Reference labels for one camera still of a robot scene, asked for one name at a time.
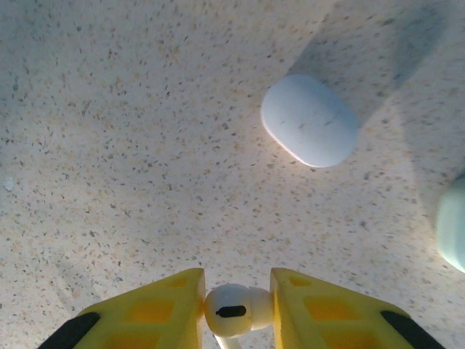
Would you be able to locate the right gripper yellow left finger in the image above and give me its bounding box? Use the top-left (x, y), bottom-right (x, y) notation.
top-left (39, 268), bottom-right (206, 349)

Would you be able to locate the white wireless earbud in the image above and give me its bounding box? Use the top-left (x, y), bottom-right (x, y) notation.
top-left (203, 283), bottom-right (274, 349)

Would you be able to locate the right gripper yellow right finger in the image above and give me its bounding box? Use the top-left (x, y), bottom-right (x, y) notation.
top-left (270, 268), bottom-right (448, 349)

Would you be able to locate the pale mint charging case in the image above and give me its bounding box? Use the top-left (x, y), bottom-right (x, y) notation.
top-left (435, 173), bottom-right (465, 274)

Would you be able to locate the white earbud charging case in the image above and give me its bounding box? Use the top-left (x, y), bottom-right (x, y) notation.
top-left (260, 74), bottom-right (360, 169)

